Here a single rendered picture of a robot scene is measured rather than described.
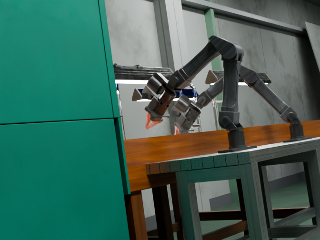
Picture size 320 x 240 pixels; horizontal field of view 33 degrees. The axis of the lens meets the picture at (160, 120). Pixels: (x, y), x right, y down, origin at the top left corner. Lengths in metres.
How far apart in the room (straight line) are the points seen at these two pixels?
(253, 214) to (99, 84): 0.65
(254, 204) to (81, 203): 0.54
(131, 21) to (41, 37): 3.76
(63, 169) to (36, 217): 0.17
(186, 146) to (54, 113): 0.69
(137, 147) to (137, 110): 3.25
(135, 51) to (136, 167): 3.49
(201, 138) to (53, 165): 0.82
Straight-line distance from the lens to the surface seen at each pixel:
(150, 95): 2.23
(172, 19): 5.72
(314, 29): 9.46
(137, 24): 5.46
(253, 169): 1.73
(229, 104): 2.06
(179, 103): 2.59
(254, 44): 7.67
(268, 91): 2.60
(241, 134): 2.06
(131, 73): 2.42
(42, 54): 1.66
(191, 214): 1.87
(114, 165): 1.79
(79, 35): 1.78
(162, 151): 2.03
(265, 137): 2.69
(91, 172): 1.71
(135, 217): 1.91
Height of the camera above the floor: 0.70
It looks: 3 degrees up
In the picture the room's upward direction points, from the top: 8 degrees counter-clockwise
